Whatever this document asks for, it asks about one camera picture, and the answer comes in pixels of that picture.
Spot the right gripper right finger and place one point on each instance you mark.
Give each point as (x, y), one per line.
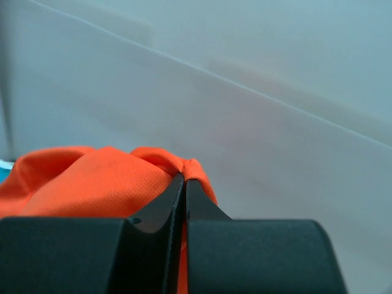
(255, 256)

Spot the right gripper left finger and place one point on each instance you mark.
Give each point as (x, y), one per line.
(137, 254)

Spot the orange shirt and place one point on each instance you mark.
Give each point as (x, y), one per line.
(103, 183)

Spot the teal polo shirt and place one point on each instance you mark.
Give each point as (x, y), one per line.
(5, 169)

